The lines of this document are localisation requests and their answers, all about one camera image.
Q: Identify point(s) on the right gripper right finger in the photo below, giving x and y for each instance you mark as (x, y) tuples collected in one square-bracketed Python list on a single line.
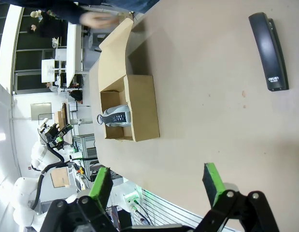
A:
[(213, 178)]

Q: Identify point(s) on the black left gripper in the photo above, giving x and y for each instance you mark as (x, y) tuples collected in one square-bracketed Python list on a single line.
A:
[(53, 134)]

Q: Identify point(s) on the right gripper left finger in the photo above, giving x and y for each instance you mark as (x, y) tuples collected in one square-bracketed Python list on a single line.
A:
[(101, 183)]

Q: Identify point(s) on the grey CAMPUS pencil case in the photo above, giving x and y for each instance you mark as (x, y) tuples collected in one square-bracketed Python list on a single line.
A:
[(116, 118)]

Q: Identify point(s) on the black stapler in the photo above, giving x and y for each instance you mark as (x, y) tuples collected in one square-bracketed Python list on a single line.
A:
[(268, 48)]

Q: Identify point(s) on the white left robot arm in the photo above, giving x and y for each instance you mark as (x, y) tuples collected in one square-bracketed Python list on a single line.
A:
[(23, 193)]

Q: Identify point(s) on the white control box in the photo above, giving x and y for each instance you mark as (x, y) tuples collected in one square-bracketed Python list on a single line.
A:
[(132, 200)]

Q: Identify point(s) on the open brown cardboard box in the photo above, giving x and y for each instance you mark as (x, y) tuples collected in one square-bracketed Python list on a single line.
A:
[(142, 106)]

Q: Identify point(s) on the person's right hand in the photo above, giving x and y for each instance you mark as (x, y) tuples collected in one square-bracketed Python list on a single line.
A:
[(98, 19)]

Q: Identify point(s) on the grey metal cabinet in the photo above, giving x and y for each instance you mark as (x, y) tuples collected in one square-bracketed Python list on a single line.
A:
[(85, 145)]

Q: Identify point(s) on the flat cardboard sheet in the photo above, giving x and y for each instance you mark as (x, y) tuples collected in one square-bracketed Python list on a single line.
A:
[(60, 177)]

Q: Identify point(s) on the grey slotted metal panel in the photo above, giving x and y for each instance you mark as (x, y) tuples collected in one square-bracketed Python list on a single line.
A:
[(168, 210)]

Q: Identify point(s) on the white office table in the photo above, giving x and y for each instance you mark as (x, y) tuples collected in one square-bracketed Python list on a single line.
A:
[(74, 55)]

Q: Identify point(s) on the blue jeans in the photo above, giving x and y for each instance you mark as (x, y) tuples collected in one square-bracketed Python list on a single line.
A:
[(137, 4)]

